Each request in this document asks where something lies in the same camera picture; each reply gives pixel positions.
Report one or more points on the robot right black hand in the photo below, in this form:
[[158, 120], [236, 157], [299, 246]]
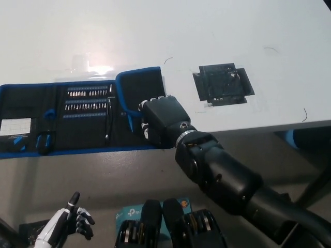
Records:
[[163, 116]]

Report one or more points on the robot left white black hand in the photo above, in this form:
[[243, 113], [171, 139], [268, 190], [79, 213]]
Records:
[[51, 227]]

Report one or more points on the black blue-edged fabric toolkit roll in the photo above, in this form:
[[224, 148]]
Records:
[[85, 134]]

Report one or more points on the robot left black body block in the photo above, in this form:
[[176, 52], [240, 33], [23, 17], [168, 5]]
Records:
[[151, 214]]

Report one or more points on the black table leg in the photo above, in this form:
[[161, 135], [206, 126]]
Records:
[[318, 186], [6, 232]]

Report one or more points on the silver black tweezers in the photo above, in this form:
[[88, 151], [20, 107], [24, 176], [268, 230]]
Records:
[[110, 116]]

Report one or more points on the silver extension bit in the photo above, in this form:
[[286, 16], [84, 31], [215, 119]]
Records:
[[111, 87]]

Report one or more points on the black tape patch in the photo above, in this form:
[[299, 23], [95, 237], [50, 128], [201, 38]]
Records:
[[219, 85]]

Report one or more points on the blue strip of screwdriver bits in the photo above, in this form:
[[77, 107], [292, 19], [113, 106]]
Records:
[[86, 92], [85, 106]]

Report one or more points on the empty blue bit strip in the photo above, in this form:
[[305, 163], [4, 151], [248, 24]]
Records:
[[84, 116]]

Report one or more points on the teal tp-link box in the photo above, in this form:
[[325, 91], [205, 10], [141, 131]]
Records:
[[129, 211]]

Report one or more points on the blue triangular pick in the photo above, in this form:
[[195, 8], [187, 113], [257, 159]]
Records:
[[22, 148], [17, 140]]

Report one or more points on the white grid magnetic card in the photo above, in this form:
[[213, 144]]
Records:
[[15, 126]]

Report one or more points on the small blue plastic clip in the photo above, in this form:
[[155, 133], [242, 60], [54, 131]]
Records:
[[50, 114]]

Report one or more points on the blue and black object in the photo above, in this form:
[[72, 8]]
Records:
[[292, 139]]

